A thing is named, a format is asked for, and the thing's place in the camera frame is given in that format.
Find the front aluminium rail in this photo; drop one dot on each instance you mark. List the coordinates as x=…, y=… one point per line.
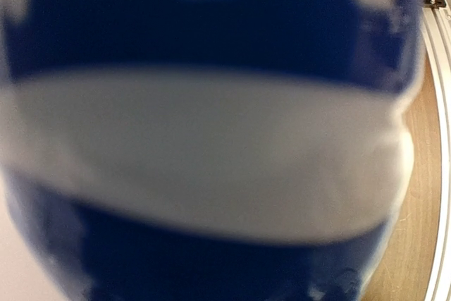
x=436, y=33

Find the blue label water bottle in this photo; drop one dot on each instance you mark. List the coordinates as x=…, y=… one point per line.
x=208, y=149

